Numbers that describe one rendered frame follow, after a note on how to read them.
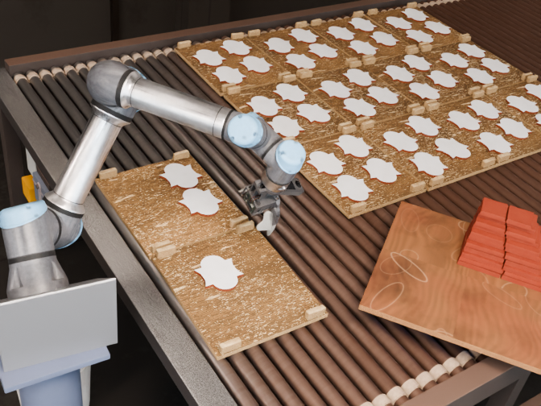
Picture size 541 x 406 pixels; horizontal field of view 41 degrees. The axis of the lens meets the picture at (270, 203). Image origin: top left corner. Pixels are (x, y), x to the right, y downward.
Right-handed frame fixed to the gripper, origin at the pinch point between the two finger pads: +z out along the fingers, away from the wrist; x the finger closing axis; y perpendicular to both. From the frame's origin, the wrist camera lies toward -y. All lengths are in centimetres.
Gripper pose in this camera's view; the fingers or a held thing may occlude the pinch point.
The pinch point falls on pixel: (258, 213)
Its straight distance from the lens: 207.6
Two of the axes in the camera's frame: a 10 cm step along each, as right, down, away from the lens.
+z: -3.1, 4.6, 8.3
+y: -8.5, 2.6, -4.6
